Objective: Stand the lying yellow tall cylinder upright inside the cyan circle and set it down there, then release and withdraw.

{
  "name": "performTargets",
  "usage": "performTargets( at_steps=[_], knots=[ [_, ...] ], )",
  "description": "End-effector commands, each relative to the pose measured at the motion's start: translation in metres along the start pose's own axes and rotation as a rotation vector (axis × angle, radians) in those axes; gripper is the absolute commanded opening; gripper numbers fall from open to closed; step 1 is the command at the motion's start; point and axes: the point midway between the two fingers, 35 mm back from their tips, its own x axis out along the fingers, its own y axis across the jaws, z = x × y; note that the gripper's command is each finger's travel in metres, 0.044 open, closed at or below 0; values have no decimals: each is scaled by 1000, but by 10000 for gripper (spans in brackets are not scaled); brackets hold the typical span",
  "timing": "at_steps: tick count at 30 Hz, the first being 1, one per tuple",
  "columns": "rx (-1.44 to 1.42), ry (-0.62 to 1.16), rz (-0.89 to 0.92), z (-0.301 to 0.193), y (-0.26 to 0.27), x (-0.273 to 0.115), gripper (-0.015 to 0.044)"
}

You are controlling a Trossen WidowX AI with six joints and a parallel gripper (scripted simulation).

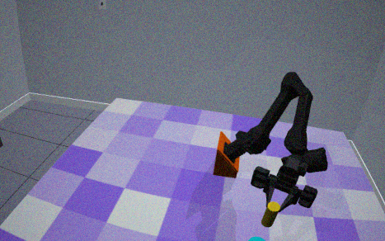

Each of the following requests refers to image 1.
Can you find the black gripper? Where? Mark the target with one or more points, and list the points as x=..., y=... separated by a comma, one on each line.
x=262, y=178

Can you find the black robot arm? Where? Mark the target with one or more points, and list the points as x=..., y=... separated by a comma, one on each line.
x=257, y=139

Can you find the yellow cylinder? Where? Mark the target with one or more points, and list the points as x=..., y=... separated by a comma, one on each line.
x=270, y=213

